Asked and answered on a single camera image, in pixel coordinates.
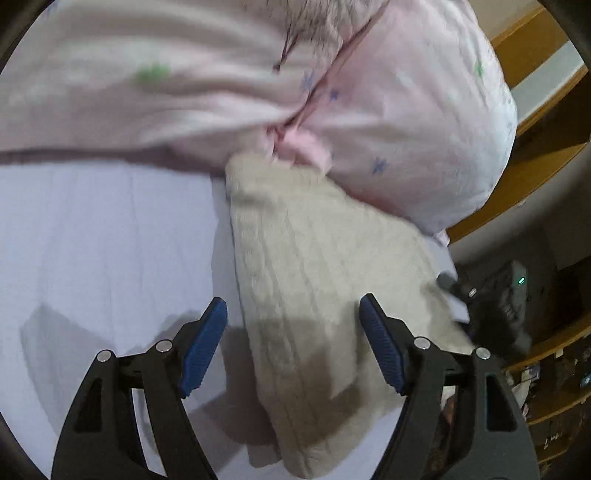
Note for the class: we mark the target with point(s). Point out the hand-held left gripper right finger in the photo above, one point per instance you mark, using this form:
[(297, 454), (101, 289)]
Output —
[(380, 339)]

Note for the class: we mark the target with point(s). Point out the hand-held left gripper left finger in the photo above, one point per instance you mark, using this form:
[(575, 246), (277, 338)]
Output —
[(206, 341)]

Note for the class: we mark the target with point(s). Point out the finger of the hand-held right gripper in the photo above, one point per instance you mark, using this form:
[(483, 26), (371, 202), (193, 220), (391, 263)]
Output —
[(455, 287)]

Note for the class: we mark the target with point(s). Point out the cream knitted sweater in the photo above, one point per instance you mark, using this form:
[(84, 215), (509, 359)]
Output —
[(318, 295)]

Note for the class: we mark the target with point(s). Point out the wooden bedside shelf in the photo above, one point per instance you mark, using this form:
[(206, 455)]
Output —
[(554, 383)]

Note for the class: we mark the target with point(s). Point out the white bed sheet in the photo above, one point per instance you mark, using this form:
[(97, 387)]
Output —
[(106, 258)]

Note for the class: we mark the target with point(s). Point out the pink star-print pillow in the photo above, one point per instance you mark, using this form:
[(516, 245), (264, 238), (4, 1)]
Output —
[(221, 87)]

